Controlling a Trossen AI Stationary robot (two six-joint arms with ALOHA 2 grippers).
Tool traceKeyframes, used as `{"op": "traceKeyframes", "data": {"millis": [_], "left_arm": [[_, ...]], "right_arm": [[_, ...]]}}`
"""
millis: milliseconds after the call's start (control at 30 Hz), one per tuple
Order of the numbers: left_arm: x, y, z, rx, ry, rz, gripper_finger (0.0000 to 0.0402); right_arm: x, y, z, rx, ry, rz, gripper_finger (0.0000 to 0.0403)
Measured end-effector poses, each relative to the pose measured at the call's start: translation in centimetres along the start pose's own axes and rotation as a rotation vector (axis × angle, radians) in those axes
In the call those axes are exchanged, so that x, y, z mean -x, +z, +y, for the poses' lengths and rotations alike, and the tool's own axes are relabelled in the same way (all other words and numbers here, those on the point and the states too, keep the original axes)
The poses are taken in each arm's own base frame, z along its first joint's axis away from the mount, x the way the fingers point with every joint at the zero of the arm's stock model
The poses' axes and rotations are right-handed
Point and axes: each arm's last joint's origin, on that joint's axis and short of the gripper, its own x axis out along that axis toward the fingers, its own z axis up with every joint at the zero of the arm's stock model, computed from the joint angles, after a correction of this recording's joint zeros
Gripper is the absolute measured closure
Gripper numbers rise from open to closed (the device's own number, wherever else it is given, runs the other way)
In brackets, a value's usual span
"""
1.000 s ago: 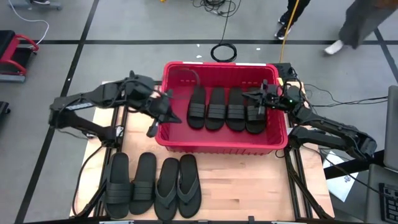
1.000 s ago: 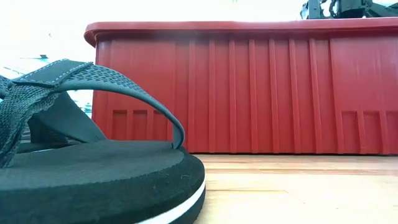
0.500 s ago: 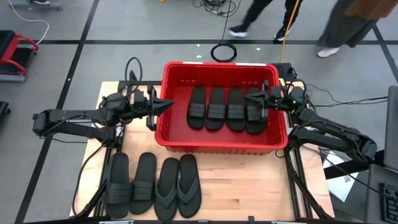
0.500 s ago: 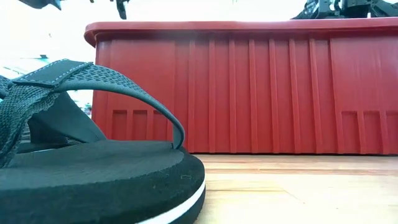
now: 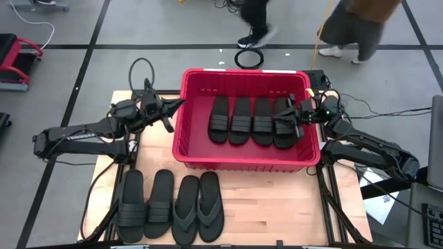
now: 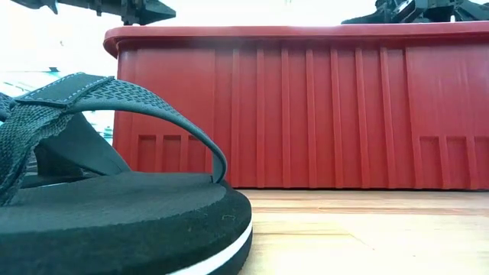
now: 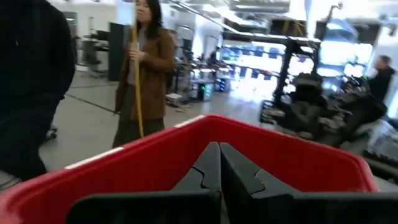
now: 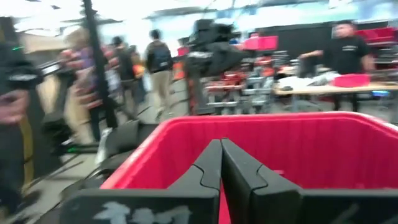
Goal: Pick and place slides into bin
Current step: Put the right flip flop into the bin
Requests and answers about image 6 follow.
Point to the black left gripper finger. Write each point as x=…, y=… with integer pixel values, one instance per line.
x=149, y=11

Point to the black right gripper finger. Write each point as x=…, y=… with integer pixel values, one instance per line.
x=366, y=18

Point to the black flip-flop white-striped sole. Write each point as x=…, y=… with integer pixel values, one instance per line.
x=114, y=214

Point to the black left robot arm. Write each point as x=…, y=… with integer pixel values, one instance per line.
x=34, y=4

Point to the red plastic storage bin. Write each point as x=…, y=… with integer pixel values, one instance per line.
x=305, y=114

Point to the dark ceiling fixture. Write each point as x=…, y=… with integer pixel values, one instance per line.
x=53, y=69

